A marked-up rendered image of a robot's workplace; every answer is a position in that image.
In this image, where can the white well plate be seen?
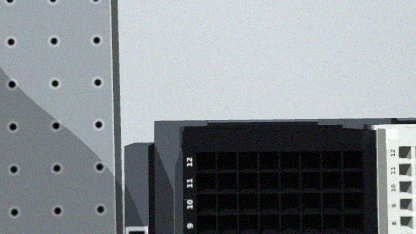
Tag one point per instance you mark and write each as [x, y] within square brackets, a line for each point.
[396, 178]

